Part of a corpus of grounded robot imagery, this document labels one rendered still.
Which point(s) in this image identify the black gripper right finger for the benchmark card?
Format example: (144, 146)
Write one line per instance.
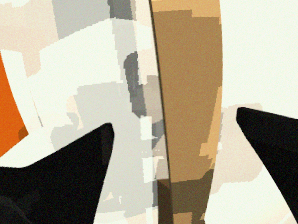
(275, 140)

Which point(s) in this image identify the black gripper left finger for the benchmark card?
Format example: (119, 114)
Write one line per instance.
(62, 188)

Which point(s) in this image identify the long wooden rail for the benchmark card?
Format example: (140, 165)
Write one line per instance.
(187, 37)

